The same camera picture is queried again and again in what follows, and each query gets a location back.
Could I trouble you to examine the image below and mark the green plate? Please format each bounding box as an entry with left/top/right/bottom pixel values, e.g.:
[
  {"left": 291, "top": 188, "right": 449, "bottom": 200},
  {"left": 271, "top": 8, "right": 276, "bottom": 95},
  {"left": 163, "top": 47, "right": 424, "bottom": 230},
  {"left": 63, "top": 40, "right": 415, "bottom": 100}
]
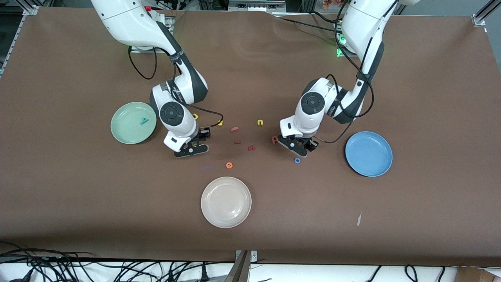
[{"left": 110, "top": 102, "right": 157, "bottom": 145}]

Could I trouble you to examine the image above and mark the beige plate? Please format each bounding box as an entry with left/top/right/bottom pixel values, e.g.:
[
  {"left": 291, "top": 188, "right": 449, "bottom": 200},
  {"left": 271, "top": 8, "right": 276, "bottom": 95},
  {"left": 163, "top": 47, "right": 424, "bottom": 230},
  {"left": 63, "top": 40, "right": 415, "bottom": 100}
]
[{"left": 200, "top": 177, "right": 252, "bottom": 229}]

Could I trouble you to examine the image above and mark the blue plate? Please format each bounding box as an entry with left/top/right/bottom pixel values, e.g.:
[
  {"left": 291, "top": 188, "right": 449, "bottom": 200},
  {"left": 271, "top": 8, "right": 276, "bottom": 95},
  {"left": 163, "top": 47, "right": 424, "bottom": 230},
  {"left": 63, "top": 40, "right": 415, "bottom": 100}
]
[{"left": 345, "top": 131, "right": 393, "bottom": 177}]

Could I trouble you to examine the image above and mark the metal box behind table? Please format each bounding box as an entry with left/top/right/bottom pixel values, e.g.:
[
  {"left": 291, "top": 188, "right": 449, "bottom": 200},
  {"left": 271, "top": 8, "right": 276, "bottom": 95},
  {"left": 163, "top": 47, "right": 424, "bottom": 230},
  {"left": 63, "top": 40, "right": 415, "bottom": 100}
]
[{"left": 228, "top": 0, "right": 287, "bottom": 12}]

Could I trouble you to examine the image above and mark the cardboard box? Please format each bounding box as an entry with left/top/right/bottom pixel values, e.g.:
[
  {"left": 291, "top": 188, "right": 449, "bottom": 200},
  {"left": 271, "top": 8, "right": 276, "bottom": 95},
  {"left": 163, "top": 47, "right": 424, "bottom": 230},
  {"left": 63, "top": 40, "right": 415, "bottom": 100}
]
[{"left": 456, "top": 267, "right": 501, "bottom": 282}]

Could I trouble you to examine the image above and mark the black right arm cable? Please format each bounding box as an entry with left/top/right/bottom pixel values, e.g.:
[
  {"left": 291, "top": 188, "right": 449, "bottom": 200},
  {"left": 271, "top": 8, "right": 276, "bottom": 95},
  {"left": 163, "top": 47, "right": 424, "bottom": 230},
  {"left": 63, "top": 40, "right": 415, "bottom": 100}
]
[{"left": 128, "top": 39, "right": 223, "bottom": 128}]

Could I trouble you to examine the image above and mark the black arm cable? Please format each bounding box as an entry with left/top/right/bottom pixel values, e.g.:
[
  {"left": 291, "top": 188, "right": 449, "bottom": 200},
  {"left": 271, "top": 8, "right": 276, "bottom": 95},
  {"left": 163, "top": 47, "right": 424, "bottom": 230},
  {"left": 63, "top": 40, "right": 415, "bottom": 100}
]
[
  {"left": 313, "top": 0, "right": 375, "bottom": 145},
  {"left": 128, "top": 39, "right": 223, "bottom": 128}
]

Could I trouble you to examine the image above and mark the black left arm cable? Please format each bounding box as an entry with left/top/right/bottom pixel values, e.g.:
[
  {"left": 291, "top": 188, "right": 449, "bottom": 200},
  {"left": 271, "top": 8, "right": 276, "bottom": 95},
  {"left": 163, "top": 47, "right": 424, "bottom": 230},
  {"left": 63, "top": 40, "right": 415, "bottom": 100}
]
[{"left": 313, "top": 0, "right": 375, "bottom": 145}]

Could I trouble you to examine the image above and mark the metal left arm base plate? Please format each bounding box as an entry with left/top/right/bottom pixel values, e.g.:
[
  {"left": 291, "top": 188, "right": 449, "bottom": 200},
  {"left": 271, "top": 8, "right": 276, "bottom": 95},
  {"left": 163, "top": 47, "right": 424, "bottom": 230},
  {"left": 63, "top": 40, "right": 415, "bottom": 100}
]
[{"left": 336, "top": 37, "right": 359, "bottom": 58}]

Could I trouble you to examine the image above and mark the black cable on table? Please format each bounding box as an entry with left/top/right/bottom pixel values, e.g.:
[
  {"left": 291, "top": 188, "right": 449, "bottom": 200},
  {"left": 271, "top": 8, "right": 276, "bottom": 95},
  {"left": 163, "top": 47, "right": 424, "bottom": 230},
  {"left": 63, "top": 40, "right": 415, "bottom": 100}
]
[{"left": 270, "top": 11, "right": 341, "bottom": 34}]

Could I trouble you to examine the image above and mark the metal camera post bracket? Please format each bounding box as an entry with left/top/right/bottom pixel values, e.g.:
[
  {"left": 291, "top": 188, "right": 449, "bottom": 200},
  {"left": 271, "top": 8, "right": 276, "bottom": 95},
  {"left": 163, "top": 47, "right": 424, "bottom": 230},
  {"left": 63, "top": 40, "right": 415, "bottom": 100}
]
[{"left": 224, "top": 250, "right": 258, "bottom": 282}]

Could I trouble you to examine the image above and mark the black tangled floor cable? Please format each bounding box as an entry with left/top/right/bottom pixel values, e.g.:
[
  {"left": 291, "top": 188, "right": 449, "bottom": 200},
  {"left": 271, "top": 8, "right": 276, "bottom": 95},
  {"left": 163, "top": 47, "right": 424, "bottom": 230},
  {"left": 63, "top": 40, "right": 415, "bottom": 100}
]
[{"left": 0, "top": 241, "right": 90, "bottom": 282}]

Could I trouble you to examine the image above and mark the aluminium frame profile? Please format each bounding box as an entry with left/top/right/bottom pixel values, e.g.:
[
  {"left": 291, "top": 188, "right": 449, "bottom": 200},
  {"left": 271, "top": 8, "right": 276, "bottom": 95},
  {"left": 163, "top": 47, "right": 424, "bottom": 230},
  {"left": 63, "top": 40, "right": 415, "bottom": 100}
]
[
  {"left": 472, "top": 0, "right": 501, "bottom": 27},
  {"left": 0, "top": 3, "right": 40, "bottom": 77}
]

